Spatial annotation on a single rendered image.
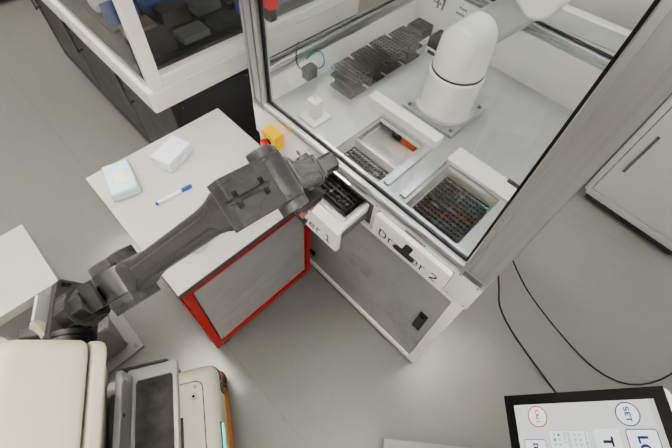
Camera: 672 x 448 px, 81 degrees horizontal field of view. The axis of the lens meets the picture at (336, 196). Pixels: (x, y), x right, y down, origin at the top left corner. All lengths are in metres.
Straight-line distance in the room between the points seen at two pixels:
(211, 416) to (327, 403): 0.53
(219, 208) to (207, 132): 1.18
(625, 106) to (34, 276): 1.56
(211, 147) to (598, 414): 1.43
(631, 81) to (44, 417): 0.91
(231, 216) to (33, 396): 0.35
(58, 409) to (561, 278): 2.32
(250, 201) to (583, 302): 2.20
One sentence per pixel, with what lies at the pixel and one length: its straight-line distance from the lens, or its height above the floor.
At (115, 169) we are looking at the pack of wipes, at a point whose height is 0.80.
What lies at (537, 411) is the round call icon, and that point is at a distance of 1.07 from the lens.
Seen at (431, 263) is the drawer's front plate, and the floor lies 0.92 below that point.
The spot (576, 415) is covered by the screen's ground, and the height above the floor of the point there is 1.08.
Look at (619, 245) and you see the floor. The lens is 2.88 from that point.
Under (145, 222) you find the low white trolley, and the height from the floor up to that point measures 0.76.
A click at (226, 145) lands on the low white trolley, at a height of 0.76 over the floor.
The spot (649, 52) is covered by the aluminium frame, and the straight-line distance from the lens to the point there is 0.69.
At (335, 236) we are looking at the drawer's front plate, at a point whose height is 0.91.
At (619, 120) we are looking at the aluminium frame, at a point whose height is 1.57.
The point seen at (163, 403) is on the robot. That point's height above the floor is 1.04.
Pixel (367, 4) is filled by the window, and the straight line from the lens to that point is 0.93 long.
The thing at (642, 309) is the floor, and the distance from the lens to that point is 2.73.
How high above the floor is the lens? 1.96
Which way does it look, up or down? 54 degrees down
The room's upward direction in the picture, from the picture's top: 6 degrees clockwise
